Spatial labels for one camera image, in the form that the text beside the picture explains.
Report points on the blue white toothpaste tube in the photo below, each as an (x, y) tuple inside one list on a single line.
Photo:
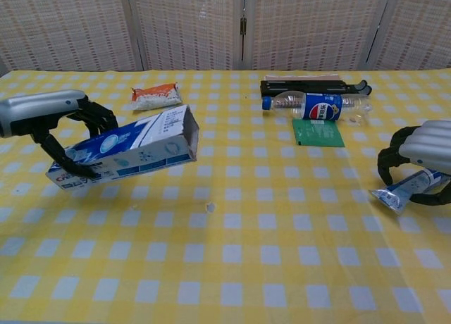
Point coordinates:
[(398, 193)]

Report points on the white woven folding screen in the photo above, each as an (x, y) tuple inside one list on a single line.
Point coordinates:
[(88, 24)]

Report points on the green flat packet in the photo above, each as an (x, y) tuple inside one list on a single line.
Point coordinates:
[(319, 135)]

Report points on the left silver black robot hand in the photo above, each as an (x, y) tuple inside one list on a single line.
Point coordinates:
[(31, 111)]

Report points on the orange white snack packet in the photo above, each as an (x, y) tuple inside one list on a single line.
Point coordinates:
[(156, 96)]

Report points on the black folding stand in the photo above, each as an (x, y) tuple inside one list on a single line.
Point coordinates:
[(299, 85)]

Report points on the blue white toothpaste box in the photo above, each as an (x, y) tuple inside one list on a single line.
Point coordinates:
[(141, 155)]

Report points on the yellow white checkered tablecloth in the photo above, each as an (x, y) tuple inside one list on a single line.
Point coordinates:
[(246, 250)]

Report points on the clear Pepsi plastic bottle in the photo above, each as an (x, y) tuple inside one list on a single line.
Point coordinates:
[(319, 107)]

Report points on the brass screen hinge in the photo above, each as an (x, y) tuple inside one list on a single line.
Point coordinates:
[(243, 25)]

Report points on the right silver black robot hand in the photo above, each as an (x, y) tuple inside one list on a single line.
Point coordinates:
[(426, 142)]

